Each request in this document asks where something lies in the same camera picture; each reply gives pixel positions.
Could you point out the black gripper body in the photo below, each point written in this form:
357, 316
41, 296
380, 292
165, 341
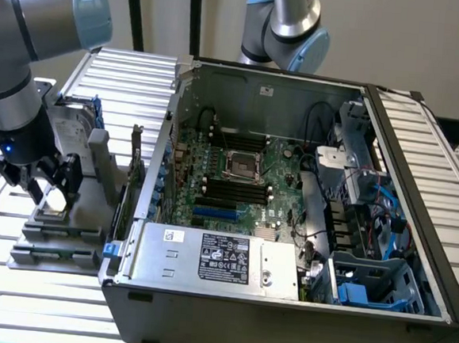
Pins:
29, 140

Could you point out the silver CPU chip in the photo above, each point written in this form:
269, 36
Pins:
55, 201

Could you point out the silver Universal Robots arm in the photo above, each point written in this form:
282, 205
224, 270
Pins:
26, 24

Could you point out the short black expansion slot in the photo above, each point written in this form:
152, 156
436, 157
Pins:
201, 223

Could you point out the long black expansion slot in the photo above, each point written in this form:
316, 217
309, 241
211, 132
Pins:
215, 203

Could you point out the blue expansion slot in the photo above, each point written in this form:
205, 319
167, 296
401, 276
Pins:
214, 214

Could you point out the black RAM slot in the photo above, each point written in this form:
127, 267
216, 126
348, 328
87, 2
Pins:
235, 198
238, 135
235, 193
236, 182
236, 188

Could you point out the CPU socket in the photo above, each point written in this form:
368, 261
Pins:
242, 165

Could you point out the grey parts rack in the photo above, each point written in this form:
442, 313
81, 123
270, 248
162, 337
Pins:
91, 204

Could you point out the silver hard disk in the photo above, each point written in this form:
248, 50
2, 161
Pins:
72, 127

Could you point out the green RAM stick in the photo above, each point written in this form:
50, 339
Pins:
66, 229
54, 250

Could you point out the green graphics card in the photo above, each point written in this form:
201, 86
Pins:
130, 187

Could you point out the blue case latch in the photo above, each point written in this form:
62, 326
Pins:
112, 249

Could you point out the silver power supply unit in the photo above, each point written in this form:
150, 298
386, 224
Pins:
190, 264

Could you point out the black stand pole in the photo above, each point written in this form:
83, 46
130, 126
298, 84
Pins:
135, 13
194, 18

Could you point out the silver chipset heatsink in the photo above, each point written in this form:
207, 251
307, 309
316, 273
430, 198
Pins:
266, 233

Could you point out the green motherboard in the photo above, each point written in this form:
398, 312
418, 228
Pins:
283, 191

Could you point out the round coin battery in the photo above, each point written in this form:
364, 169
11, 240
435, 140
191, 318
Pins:
288, 152

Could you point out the black open PC case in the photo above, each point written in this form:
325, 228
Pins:
241, 323

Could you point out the metal drive cage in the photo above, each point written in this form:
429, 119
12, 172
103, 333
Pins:
349, 161

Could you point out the grey disk bay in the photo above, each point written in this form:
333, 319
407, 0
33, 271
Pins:
376, 278

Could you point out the black metal bracket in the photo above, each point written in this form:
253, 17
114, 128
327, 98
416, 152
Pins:
453, 130

